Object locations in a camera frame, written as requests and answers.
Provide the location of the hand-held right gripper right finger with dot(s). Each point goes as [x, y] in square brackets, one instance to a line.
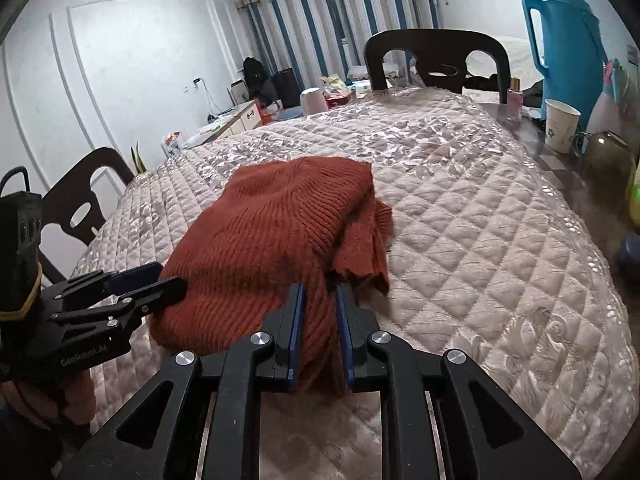
[344, 335]

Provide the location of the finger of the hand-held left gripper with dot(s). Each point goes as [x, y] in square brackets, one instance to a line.
[135, 276]
[160, 292]

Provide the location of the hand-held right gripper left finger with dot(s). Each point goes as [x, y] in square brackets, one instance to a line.
[297, 335]

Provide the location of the rust red knit sweater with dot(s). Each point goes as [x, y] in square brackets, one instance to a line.
[265, 240]

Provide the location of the person's left hand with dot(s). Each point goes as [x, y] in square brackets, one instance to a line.
[80, 400]

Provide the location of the dark wooden chair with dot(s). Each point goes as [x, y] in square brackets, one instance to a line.
[65, 210]
[435, 45]

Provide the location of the green potted plant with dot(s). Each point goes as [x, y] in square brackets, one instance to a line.
[139, 161]

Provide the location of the beige quilted table cover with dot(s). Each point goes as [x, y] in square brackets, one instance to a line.
[475, 260]

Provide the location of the white low cabinet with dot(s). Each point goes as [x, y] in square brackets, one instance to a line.
[235, 120]

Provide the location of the black backpack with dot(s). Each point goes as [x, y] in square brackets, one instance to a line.
[254, 74]

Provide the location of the black box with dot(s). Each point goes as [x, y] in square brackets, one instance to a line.
[286, 87]

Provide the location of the small pink bottle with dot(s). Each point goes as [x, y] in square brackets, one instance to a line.
[514, 102]

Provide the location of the white paper cup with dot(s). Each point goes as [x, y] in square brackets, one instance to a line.
[561, 127]

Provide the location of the striped window curtains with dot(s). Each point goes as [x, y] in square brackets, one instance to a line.
[325, 25]

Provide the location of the olive glass teapot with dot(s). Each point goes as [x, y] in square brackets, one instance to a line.
[607, 162]

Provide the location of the bed with white bedding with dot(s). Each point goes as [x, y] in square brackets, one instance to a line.
[520, 57]

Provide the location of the white pink-capped bottle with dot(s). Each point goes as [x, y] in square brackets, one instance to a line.
[607, 105]

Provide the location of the blue thermos jug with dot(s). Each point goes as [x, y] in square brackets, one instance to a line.
[570, 45]

